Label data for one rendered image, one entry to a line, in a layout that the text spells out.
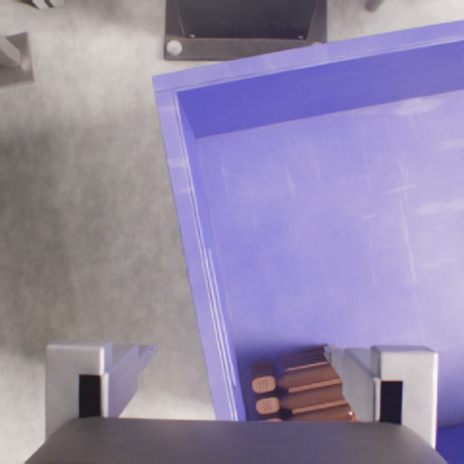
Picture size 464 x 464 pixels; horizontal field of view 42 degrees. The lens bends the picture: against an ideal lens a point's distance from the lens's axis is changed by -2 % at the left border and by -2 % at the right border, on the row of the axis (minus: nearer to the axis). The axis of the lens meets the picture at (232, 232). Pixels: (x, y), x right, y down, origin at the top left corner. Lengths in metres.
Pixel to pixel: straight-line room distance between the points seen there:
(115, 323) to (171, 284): 0.10
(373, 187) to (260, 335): 0.21
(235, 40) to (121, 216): 0.31
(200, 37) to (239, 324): 0.44
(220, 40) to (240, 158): 0.29
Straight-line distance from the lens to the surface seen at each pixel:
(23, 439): 1.00
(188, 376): 0.92
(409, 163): 0.70
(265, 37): 0.92
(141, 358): 0.16
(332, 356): 0.17
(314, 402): 0.60
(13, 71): 0.98
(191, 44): 0.93
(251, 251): 0.67
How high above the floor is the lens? 0.89
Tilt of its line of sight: 88 degrees down
